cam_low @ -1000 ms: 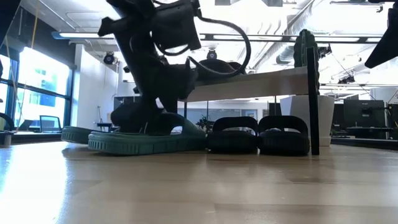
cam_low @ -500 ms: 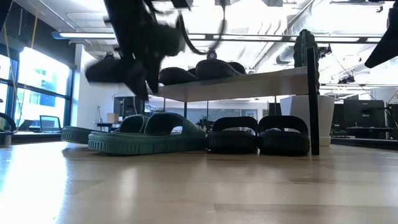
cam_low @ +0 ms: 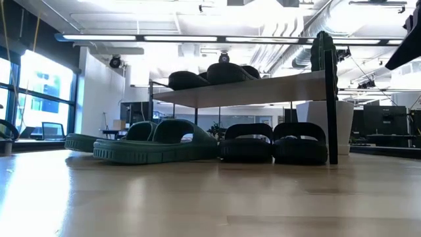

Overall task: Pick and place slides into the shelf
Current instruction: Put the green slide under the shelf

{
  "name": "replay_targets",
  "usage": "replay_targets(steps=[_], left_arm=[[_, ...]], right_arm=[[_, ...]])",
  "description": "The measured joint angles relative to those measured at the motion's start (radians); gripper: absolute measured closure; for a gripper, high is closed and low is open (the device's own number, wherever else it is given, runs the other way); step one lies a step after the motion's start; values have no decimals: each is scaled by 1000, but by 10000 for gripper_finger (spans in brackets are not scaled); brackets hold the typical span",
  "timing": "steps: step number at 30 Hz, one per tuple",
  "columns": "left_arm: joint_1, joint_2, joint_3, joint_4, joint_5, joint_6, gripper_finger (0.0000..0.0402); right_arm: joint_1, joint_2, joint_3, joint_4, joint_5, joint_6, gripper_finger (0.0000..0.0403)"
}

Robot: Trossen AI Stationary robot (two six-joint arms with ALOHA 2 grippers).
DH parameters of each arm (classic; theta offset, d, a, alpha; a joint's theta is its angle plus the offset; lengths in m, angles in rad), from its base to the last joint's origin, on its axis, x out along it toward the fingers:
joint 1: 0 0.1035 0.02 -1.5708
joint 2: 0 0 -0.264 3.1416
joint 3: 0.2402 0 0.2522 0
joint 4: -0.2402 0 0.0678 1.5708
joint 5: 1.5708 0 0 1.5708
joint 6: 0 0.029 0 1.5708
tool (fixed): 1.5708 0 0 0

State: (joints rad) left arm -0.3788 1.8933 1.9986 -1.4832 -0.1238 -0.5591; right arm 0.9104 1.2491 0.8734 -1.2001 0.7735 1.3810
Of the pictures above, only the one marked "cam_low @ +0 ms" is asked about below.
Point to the chunky black slide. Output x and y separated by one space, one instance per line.
299 151
245 151

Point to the chunky green slide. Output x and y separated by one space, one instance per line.
148 153
79 143

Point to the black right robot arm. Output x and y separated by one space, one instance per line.
408 49

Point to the small green office plant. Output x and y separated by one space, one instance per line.
217 130

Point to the round black ceiling device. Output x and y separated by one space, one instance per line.
224 58

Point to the wide black monitor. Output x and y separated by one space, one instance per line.
131 110

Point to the cardboard box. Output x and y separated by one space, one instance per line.
119 124

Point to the black standing desk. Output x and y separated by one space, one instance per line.
110 131

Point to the white hexagonal plant pot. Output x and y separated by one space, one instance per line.
312 118

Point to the green cactus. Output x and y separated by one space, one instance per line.
316 56

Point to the long ceiling light bar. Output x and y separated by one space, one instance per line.
98 37

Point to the open laptop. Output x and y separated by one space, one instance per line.
52 131

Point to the black square monitor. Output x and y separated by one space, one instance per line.
385 120

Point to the wooden shelf with black frame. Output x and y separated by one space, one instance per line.
246 92

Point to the large window wall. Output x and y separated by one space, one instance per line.
46 75

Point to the black curved bracket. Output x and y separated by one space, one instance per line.
8 148

